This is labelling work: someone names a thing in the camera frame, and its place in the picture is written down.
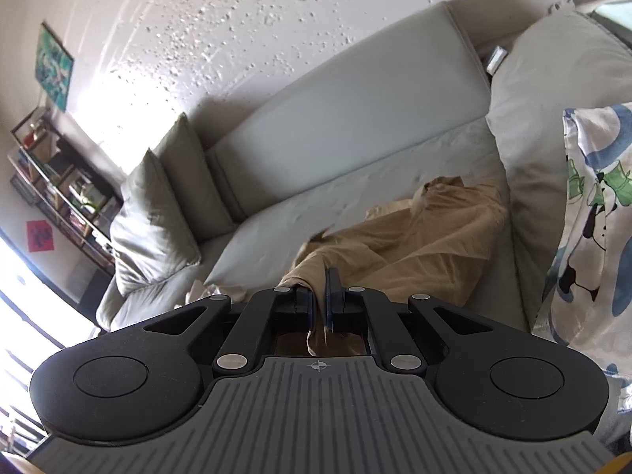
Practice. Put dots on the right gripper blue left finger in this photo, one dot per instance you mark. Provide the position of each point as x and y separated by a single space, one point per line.
267 317

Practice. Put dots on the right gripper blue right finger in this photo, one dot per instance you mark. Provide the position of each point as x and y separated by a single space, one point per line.
369 314

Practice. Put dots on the tan khaki trousers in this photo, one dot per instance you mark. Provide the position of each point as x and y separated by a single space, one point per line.
438 242

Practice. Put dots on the white grey garment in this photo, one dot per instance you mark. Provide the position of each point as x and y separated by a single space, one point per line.
199 291

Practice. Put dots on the front grey back pillow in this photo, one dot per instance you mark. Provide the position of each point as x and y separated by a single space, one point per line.
151 238

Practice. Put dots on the grey pillow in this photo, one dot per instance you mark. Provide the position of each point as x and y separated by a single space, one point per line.
181 154
151 238

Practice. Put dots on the rear grey back pillow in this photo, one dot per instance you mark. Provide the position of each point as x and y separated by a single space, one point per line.
181 154

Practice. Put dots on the grey green sofa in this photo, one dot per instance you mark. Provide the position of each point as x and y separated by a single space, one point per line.
370 126

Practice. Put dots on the blue green patterned white cloth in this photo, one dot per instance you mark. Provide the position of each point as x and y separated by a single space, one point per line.
586 303

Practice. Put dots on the wooden bookshelf with books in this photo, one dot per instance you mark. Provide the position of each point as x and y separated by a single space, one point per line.
55 178

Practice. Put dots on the small silver box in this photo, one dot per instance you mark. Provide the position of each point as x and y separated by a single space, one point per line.
494 59

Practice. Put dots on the large grey floor cushion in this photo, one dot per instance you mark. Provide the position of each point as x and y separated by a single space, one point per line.
565 60

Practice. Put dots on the red diamond wall decoration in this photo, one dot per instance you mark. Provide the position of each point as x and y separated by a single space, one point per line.
40 236

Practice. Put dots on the teal wall painting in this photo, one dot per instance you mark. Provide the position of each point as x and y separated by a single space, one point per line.
53 67

